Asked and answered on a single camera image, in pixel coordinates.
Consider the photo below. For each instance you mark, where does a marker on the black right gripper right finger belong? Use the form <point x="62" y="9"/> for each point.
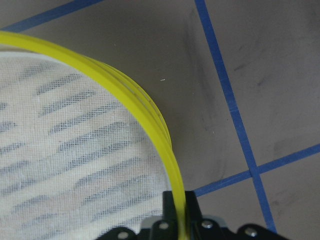
<point x="199" y="226"/>

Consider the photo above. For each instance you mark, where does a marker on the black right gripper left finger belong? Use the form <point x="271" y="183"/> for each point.
<point x="166" y="228"/>

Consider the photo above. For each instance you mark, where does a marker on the yellow steamer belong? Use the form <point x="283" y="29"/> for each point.
<point x="83" y="148"/>

